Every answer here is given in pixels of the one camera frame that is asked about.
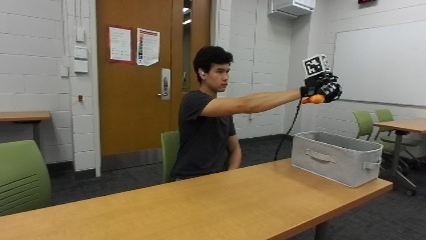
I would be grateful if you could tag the orange fruit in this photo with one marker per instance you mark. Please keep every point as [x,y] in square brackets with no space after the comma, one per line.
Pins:
[315,99]

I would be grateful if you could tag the white marker cube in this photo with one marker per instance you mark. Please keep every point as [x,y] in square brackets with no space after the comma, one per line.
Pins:
[315,64]

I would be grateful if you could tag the green chair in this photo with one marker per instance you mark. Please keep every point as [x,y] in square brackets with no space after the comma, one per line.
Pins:
[169,155]
[364,125]
[390,125]
[22,178]

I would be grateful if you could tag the whiteboard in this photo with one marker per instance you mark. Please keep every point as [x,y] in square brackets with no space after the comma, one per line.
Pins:
[380,65]

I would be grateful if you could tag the grey fabric storage bin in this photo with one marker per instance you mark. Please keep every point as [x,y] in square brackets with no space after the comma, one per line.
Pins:
[336,156]

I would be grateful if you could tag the wooden table with metal leg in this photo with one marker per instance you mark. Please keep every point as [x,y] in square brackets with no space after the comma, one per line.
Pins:
[400,146]

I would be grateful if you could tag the person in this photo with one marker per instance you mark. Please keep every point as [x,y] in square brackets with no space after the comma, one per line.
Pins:
[207,126]

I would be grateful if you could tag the colourful paper poster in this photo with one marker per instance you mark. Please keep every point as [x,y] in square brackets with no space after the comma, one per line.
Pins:
[147,46]

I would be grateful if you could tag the wooden door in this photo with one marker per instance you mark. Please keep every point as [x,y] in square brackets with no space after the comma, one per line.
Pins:
[137,76]

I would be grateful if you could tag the white paper notice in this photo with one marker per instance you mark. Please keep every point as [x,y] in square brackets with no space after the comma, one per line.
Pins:
[119,44]

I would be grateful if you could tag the wooden side table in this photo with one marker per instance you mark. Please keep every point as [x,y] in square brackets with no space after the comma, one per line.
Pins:
[24,117]

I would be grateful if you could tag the white wall unit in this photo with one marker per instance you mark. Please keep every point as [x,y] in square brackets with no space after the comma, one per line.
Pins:
[291,7]

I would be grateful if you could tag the white wall switch boxes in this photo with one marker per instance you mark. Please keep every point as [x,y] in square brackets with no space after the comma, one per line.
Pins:
[80,50]

